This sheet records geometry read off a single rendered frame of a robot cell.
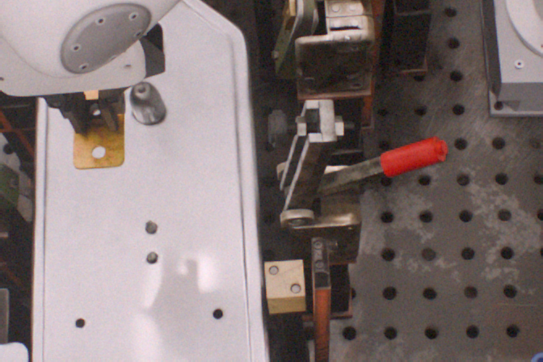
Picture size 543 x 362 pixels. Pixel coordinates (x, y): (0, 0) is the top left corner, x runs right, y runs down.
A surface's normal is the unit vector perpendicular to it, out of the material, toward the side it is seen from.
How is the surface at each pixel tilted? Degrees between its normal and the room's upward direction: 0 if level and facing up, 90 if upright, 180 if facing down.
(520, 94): 90
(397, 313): 0
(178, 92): 0
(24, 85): 95
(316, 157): 90
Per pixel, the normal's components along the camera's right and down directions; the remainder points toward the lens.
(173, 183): -0.04, -0.39
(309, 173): 0.07, 0.92
